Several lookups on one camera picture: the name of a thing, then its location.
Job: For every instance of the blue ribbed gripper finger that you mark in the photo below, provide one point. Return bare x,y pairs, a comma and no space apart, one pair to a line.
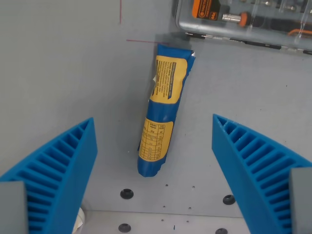
243,170
61,170

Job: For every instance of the blue and yellow snack bag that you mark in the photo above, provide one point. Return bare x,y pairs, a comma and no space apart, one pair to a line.
161,109

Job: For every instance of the black table bolt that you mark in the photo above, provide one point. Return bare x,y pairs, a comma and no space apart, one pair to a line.
124,228
126,193
221,231
228,199

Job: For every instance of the white round object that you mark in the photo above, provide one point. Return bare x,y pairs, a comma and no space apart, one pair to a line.
80,219

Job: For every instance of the clear plastic bit set case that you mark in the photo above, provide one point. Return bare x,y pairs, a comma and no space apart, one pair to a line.
268,34

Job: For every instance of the orange and black label card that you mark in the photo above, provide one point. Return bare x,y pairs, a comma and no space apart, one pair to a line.
202,9

